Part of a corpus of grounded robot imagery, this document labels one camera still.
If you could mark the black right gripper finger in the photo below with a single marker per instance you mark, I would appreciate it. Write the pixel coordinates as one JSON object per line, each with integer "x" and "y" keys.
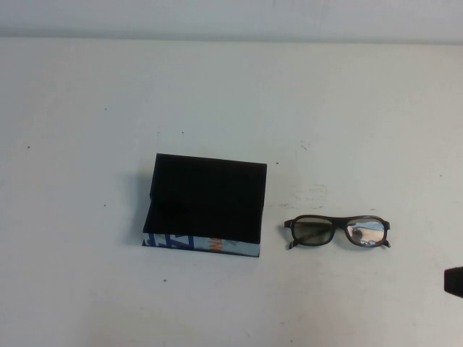
{"x": 454, "y": 279}

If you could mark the black frame glasses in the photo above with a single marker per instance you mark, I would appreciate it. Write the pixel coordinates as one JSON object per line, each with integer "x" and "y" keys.
{"x": 323, "y": 218}

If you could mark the black printed glasses case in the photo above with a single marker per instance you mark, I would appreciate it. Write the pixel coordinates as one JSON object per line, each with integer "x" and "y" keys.
{"x": 202, "y": 202}

